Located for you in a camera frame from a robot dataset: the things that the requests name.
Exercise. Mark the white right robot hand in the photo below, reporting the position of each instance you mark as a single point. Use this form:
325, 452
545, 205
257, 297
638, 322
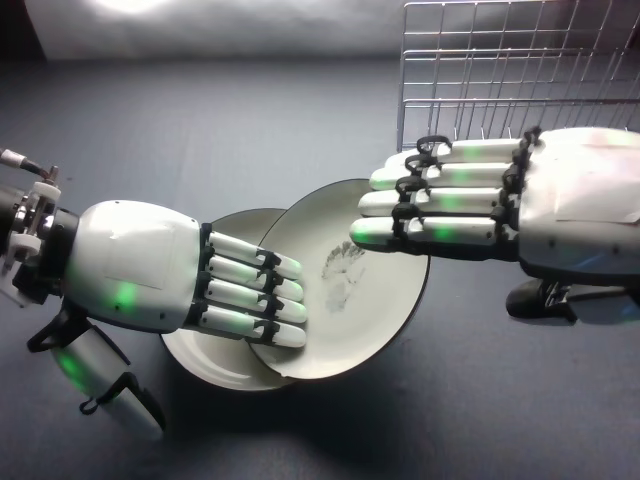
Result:
575, 200

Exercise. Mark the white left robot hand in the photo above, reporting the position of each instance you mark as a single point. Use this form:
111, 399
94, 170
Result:
130, 260

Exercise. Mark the grey table cloth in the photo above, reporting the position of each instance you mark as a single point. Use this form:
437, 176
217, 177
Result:
150, 125

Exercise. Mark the white backdrop sheet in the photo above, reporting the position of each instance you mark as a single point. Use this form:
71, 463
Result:
200, 30

